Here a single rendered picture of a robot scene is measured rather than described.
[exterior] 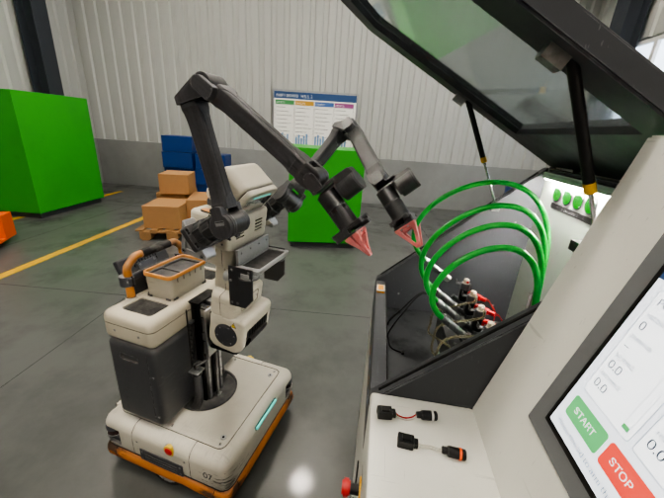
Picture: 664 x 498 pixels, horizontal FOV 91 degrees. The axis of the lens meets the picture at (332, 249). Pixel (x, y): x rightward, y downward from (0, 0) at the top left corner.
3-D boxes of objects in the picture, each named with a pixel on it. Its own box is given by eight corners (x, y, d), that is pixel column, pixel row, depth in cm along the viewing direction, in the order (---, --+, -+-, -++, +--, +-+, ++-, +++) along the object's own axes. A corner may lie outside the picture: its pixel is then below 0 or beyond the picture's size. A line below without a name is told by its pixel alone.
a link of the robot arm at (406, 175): (382, 191, 109) (369, 175, 103) (412, 170, 105) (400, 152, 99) (393, 213, 101) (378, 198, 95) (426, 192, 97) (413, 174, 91)
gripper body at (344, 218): (364, 222, 81) (346, 199, 81) (334, 243, 86) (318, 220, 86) (371, 217, 87) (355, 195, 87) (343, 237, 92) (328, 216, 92)
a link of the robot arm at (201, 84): (213, 92, 94) (186, 87, 84) (222, 74, 92) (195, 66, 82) (323, 190, 92) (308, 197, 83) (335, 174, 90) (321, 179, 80)
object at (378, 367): (372, 312, 141) (375, 280, 136) (381, 314, 141) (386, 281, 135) (363, 437, 83) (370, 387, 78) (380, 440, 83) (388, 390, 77)
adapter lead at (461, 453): (396, 448, 60) (398, 439, 60) (396, 437, 62) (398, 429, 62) (465, 464, 58) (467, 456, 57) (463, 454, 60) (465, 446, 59)
